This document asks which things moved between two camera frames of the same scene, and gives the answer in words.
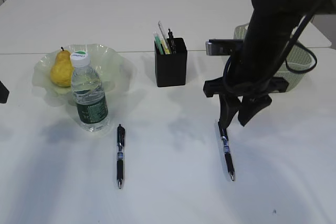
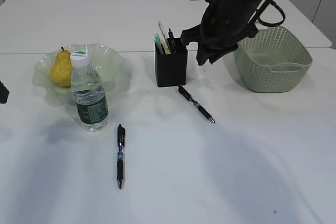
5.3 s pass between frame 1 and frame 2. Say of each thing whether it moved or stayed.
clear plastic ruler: stayed
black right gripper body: moved
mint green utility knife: stayed
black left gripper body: stayed
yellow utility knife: stayed
